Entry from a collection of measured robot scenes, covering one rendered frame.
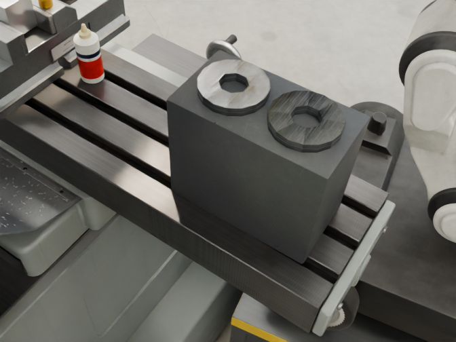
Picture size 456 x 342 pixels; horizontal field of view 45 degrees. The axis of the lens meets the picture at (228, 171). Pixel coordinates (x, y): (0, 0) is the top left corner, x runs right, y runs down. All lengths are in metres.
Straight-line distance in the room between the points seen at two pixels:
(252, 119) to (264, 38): 1.99
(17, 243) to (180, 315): 0.68
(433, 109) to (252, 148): 0.43
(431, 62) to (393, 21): 1.97
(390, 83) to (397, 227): 1.33
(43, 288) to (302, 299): 0.48
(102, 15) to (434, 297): 0.85
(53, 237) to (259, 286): 0.36
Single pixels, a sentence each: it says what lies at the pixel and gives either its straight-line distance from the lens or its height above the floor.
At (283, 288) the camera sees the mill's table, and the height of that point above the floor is 0.92.
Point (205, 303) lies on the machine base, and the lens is 1.52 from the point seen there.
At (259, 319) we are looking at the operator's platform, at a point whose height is 0.40.
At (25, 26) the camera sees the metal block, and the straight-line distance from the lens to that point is 0.98.
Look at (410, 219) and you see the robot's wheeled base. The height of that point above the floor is 0.57.
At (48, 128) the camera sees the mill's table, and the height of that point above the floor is 0.92.
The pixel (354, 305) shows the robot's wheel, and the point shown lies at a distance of 1.18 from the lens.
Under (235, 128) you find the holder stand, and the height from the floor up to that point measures 1.11.
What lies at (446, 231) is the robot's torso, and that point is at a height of 0.66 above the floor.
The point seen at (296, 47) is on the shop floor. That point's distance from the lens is 2.60.
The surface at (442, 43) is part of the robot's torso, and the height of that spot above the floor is 1.05.
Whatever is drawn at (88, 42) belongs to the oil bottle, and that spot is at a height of 1.01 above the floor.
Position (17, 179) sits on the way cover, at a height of 0.86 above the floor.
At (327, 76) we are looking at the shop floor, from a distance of 2.47.
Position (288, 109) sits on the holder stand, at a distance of 0.65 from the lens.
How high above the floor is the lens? 1.57
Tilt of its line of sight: 51 degrees down
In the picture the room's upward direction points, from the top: 4 degrees clockwise
